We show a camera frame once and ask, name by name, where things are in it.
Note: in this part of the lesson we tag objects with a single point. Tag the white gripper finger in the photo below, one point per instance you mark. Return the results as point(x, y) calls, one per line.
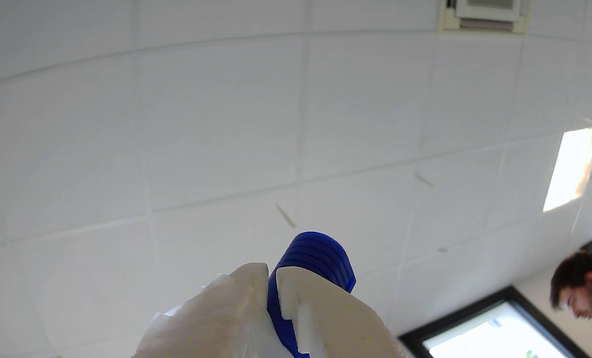
point(216, 323)
point(335, 323)

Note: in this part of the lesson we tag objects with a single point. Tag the ceiling light panel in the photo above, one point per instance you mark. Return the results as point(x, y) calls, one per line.
point(569, 169)

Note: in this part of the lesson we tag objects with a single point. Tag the blue marker pen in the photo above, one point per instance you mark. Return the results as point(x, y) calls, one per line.
point(315, 251)

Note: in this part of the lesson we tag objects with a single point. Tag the ceiling air vent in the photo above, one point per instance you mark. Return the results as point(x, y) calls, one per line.
point(484, 10)

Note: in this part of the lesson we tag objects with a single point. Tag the person head dark hair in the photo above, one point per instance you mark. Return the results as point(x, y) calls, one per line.
point(579, 278)

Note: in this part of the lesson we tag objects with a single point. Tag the large black framed window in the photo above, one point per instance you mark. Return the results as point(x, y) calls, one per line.
point(484, 338)

